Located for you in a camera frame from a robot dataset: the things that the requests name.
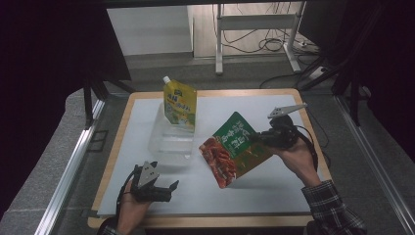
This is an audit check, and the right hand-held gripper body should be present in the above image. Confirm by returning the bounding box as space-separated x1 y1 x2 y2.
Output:
259 103 308 151

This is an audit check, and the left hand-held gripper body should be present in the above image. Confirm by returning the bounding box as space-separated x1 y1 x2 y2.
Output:
130 161 173 204

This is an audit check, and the green and gold seasoning pouch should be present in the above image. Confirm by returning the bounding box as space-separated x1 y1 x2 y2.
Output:
199 111 274 190

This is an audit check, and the clear plastic container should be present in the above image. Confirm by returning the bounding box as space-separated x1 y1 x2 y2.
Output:
147 101 197 165

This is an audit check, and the yellow spout pouch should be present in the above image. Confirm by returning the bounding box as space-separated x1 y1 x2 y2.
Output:
161 75 198 133

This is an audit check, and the person's left hand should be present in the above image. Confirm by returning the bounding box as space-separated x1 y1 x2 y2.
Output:
116 180 153 227

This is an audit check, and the person's right hand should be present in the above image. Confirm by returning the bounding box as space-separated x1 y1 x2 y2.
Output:
270 136 323 189

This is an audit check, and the white power strip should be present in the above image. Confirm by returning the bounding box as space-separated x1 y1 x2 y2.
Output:
293 39 320 54

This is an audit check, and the black metal stand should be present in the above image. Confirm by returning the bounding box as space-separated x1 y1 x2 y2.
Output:
82 72 135 130

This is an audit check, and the white panel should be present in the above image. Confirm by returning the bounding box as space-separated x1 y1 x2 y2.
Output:
107 5 194 57

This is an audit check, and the black curtain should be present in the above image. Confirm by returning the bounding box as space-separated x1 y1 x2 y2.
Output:
0 0 132 216

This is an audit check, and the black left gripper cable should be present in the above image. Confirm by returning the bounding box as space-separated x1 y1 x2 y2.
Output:
115 167 138 218

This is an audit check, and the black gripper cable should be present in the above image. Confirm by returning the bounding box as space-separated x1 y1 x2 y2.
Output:
115 167 138 218
293 124 320 172

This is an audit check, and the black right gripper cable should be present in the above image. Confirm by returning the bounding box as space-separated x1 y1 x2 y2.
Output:
293 124 320 172

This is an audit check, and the aluminium rail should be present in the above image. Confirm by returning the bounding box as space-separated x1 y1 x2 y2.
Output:
335 94 415 231
33 97 106 235

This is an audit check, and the tangle of black floor cables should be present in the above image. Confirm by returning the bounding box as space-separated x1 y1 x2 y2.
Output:
221 4 297 56

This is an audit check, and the white metal desk frame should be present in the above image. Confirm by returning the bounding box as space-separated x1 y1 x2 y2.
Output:
214 2 306 75

